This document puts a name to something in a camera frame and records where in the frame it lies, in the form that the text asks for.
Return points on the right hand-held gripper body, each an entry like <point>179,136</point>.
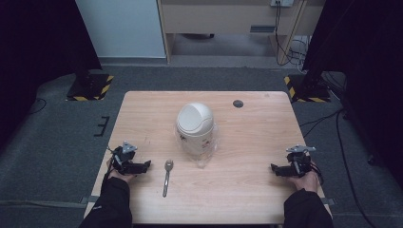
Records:
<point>299,160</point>

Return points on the white swing-lid trash can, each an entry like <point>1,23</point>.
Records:
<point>195,126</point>

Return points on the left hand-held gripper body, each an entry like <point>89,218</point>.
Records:
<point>122,157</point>

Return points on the white board panel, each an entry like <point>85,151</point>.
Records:
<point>122,28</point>

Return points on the person's right hand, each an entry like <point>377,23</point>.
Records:
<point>306,182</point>

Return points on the dark round table grommet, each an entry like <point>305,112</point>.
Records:
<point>238,104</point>

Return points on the black stand base striped edge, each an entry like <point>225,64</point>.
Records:
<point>309,91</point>
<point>90,88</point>

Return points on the beige wooden desk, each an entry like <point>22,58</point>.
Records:
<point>221,15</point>

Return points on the grey table foot bar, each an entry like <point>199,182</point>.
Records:
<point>88,199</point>
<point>329,201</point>

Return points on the metal spoon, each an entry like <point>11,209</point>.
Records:
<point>167,177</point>

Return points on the black curtain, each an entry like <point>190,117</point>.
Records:
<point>364,47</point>
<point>38,47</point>

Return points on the white power outlet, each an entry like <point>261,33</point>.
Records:
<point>282,2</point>

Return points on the person's left hand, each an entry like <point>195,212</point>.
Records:
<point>122,175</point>

